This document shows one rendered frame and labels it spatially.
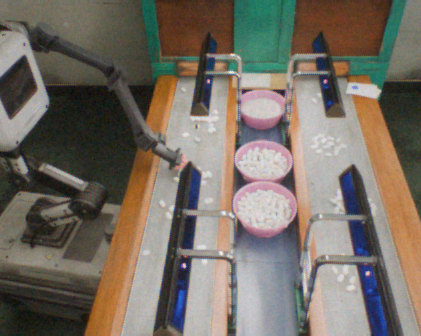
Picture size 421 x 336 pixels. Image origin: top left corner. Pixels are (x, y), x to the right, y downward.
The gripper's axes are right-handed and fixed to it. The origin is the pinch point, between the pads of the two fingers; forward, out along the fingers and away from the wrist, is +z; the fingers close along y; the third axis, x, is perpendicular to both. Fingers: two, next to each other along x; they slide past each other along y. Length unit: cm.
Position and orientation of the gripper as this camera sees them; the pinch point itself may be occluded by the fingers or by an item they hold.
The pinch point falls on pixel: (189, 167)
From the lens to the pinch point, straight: 203.6
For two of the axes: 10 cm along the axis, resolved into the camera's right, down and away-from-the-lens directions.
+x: -6.0, 5.5, 5.8
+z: 8.0, 4.8, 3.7
